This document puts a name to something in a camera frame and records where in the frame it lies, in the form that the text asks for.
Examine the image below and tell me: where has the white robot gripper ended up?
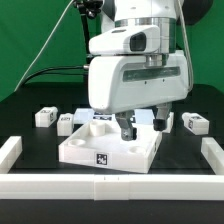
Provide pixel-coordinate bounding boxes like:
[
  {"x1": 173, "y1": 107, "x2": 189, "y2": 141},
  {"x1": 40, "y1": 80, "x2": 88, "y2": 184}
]
[{"x1": 88, "y1": 50, "x2": 188, "y2": 141}]

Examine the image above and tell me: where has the white square tabletop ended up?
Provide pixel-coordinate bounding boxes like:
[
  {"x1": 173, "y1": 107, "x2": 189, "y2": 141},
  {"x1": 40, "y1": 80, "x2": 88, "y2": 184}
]
[{"x1": 59, "y1": 120, "x2": 162, "y2": 173}]

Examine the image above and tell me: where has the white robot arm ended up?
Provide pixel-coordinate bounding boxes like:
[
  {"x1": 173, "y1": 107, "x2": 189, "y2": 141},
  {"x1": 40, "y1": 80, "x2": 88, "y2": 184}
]
[{"x1": 88, "y1": 0, "x2": 214, "y2": 141}]

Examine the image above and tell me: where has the white marker tag sheet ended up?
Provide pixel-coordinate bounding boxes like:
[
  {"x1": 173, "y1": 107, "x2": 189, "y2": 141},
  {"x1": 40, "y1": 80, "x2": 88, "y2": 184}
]
[{"x1": 73, "y1": 108, "x2": 154, "y2": 125}]

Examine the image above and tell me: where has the white U-shaped fence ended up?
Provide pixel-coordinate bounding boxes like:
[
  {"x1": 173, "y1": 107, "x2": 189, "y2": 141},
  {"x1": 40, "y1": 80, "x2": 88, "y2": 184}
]
[{"x1": 0, "y1": 136, "x2": 224, "y2": 201}]

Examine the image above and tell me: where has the black cable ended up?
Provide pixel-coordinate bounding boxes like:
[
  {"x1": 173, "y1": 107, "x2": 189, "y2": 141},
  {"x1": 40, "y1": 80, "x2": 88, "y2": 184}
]
[{"x1": 22, "y1": 65, "x2": 90, "y2": 86}]

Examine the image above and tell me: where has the white cable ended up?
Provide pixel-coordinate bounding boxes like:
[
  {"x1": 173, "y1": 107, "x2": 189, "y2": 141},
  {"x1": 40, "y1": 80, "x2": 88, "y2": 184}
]
[{"x1": 13, "y1": 0, "x2": 76, "y2": 93}]

